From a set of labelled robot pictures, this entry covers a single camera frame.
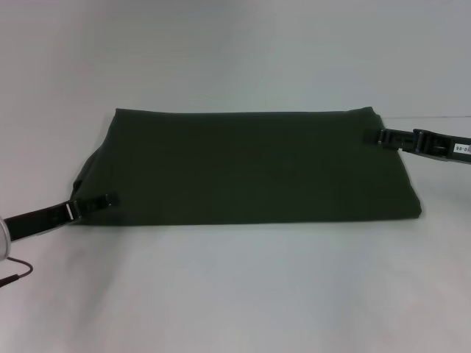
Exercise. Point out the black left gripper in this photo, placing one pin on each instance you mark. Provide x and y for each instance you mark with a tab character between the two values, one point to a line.
40	218

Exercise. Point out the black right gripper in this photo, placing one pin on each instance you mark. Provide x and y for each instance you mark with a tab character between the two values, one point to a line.
441	145

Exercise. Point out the dark green t-shirt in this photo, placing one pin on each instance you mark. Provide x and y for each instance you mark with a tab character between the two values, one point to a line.
239	165

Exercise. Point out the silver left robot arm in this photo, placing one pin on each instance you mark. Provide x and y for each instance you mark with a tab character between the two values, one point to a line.
3	239

